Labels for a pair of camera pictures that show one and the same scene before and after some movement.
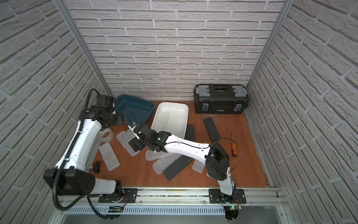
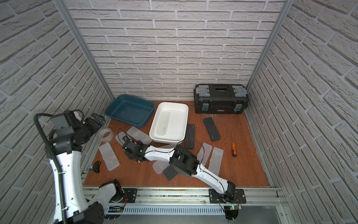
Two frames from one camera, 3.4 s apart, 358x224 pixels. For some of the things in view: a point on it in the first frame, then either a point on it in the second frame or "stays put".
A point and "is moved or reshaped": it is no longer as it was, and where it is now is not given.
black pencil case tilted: (211, 129) stays put
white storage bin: (171, 117) stays put
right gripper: (135, 144) -> (132, 157)
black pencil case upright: (190, 132) stays put
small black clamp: (96, 166) stays put
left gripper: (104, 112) -> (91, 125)
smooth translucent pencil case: (151, 155) is moved or reshaped
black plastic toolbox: (220, 98) stays put
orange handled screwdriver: (234, 150) stays put
